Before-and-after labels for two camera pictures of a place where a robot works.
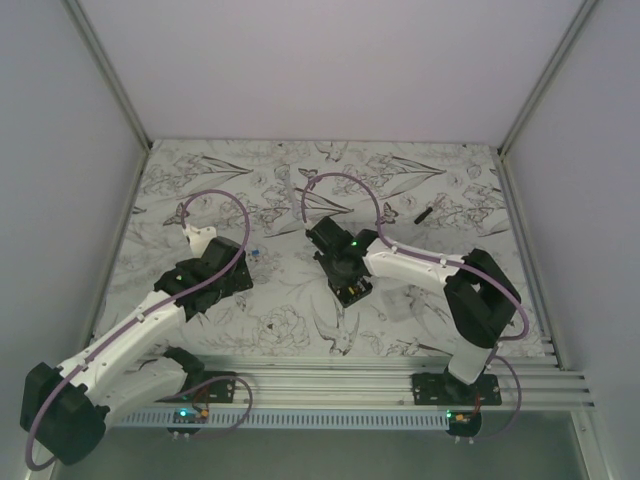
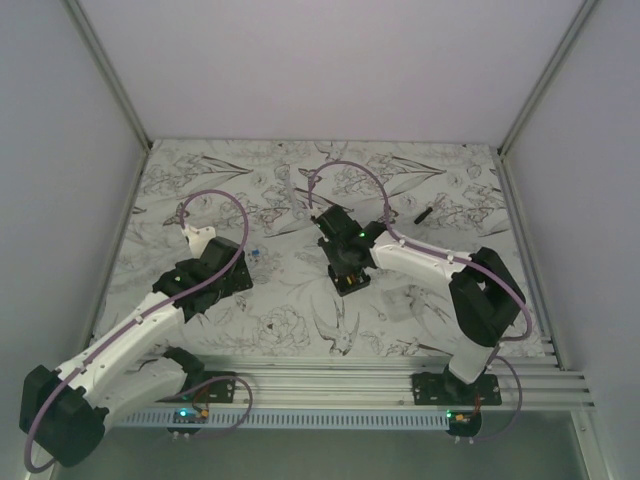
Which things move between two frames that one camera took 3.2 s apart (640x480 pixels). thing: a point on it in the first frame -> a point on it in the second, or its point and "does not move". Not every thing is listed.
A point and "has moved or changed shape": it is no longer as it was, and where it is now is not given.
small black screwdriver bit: x=423 y=216 does not move
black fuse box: x=351 y=292 has moved or changed shape
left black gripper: x=238 y=281 does not move
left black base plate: x=205 y=387 does not move
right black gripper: x=322 y=260 -> x=327 y=248
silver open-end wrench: x=283 y=172 does not move
